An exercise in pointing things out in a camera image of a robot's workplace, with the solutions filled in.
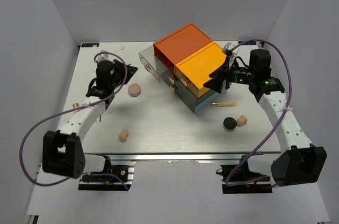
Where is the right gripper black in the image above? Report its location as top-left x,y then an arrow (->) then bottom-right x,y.
203,57 -> 255,94

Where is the clear drawer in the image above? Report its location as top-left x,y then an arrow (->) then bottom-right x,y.
139,46 -> 172,82

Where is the black round jar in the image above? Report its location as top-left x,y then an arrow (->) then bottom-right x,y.
222,117 -> 237,131

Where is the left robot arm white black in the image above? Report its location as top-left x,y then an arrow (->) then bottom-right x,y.
42,59 -> 138,181

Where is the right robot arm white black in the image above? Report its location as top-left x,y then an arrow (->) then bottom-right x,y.
204,48 -> 327,187

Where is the yellow drawer box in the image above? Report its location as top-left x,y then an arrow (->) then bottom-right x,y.
174,41 -> 226,98

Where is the beige tube gold cap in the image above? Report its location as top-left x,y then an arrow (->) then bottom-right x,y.
211,101 -> 237,107

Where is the teal drawer box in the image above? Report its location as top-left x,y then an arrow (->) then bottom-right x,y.
194,89 -> 227,114

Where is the blue label sticker right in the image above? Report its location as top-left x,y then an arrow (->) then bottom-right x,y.
238,41 -> 257,46

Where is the blue label sticker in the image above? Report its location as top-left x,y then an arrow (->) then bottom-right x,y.
238,41 -> 257,46
81,43 -> 100,48

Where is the dark grey drawer box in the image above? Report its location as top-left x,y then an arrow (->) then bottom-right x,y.
154,56 -> 198,113

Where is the peach tube rose cap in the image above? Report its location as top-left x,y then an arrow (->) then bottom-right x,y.
72,103 -> 80,113

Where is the beige sponge left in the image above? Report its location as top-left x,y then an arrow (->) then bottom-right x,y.
118,129 -> 129,142

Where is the beige sponge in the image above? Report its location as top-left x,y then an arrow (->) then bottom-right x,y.
236,115 -> 248,127
118,129 -> 129,142

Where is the beige sponge right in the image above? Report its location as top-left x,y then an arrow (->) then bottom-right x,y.
236,115 -> 248,127

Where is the dark orange drawer box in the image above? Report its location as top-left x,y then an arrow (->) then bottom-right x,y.
153,23 -> 212,68

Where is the blue label sticker left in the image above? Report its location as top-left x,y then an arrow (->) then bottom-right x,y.
81,43 -> 100,48

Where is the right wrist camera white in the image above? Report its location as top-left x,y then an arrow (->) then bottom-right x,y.
222,42 -> 238,65

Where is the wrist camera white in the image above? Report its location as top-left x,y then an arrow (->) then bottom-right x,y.
222,42 -> 238,65
94,50 -> 109,63

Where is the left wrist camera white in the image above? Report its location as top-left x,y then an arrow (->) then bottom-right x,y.
94,50 -> 109,63

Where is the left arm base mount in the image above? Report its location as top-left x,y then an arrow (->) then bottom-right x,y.
78,156 -> 135,191

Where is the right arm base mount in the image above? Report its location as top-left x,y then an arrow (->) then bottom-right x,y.
216,165 -> 273,194

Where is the aluminium rail lower left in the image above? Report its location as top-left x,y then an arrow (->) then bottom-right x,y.
23,215 -> 39,224

